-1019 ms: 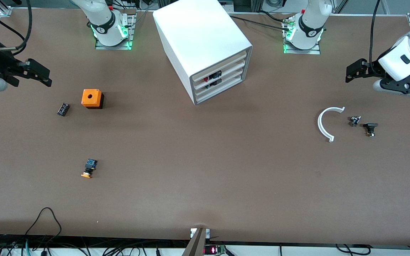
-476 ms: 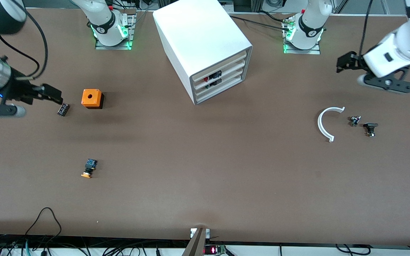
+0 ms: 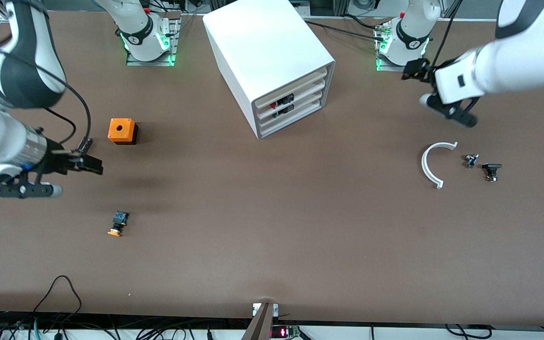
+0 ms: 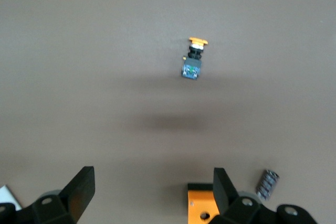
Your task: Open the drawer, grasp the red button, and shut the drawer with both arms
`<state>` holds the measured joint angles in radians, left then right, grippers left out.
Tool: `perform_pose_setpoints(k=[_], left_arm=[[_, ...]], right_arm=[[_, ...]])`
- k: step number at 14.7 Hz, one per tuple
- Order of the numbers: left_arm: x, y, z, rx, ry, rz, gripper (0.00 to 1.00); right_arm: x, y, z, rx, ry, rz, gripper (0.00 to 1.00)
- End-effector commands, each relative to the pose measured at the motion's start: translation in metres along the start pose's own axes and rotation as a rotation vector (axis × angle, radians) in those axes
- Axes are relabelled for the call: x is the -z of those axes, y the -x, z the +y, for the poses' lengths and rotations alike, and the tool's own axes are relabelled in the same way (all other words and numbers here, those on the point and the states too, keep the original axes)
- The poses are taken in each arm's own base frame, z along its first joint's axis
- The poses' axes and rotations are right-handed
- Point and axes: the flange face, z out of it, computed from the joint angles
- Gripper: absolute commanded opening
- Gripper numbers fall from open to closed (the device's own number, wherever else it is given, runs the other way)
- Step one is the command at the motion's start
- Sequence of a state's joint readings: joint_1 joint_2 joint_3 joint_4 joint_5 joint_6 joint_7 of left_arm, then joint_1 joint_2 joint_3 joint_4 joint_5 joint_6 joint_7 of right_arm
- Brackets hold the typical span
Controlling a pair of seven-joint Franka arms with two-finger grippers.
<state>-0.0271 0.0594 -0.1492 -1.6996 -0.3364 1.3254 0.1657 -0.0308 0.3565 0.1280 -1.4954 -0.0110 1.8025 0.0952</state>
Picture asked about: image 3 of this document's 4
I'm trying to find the grey camera stand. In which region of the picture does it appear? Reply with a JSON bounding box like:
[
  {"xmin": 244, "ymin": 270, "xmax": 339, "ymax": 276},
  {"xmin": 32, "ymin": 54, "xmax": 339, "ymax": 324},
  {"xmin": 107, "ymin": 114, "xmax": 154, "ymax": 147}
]
[{"xmin": 241, "ymin": 302, "xmax": 280, "ymax": 340}]

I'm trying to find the white plastic drawer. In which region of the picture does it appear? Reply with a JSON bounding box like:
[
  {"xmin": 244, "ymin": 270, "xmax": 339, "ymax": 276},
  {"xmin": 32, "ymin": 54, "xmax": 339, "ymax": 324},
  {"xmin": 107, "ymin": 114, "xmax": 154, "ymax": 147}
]
[
  {"xmin": 258, "ymin": 91, "xmax": 324, "ymax": 128},
  {"xmin": 256, "ymin": 79, "xmax": 326, "ymax": 119},
  {"xmin": 259, "ymin": 100, "xmax": 323, "ymax": 138},
  {"xmin": 254, "ymin": 67, "xmax": 328, "ymax": 109}
]

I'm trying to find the circuit board with red light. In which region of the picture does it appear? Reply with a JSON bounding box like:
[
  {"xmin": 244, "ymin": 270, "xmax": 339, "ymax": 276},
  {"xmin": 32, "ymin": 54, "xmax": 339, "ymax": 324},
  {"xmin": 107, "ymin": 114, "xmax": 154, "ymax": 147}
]
[{"xmin": 271, "ymin": 325, "xmax": 302, "ymax": 340}]

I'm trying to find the white curved plastic arc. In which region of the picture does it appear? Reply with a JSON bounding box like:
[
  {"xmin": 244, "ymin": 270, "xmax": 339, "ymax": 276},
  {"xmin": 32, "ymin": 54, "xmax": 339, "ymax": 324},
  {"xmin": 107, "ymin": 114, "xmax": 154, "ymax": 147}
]
[{"xmin": 421, "ymin": 142, "xmax": 459, "ymax": 190}]

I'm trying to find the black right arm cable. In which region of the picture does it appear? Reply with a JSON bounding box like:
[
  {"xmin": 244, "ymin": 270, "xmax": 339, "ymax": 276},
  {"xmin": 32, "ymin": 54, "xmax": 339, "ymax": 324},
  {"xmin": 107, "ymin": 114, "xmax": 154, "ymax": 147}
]
[{"xmin": 0, "ymin": 47, "xmax": 94, "ymax": 148}]

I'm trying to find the black cable on table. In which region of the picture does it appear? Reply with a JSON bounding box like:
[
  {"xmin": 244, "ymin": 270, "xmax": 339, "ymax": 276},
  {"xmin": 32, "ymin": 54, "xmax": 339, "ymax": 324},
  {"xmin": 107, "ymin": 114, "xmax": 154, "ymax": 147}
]
[{"xmin": 304, "ymin": 13, "xmax": 389, "ymax": 41}]

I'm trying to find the white drawer cabinet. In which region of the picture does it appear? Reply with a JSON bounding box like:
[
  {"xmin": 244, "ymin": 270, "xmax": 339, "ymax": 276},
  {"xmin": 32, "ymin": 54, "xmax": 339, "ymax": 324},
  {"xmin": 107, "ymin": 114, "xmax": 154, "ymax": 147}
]
[{"xmin": 203, "ymin": 0, "xmax": 336, "ymax": 140}]

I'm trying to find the black looped cable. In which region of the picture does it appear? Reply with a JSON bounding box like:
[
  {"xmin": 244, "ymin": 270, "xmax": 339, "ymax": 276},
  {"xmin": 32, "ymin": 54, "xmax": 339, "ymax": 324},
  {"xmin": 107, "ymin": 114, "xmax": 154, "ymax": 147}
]
[{"xmin": 33, "ymin": 275, "xmax": 83, "ymax": 315}]

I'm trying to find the orange push button switch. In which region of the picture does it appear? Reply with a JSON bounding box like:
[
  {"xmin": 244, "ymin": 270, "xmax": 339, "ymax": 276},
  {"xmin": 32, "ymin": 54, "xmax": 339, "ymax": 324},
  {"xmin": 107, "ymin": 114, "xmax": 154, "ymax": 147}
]
[{"xmin": 108, "ymin": 211, "xmax": 130, "ymax": 237}]

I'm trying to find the orange button enclosure box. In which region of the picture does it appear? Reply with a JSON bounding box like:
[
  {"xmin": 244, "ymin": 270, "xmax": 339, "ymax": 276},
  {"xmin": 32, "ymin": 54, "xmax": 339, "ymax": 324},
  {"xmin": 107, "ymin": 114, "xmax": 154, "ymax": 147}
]
[{"xmin": 108, "ymin": 118, "xmax": 139, "ymax": 145}]

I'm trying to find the small black switch part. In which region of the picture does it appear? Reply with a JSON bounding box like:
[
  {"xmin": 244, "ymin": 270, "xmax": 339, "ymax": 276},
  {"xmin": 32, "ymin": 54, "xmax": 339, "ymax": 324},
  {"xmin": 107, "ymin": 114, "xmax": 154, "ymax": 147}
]
[{"xmin": 482, "ymin": 163, "xmax": 503, "ymax": 183}]

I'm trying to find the black coiled cable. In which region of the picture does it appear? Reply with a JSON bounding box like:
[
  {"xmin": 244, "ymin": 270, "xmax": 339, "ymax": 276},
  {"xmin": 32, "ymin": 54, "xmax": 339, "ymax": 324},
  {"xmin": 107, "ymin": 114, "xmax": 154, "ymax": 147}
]
[{"xmin": 444, "ymin": 323, "xmax": 493, "ymax": 340}]

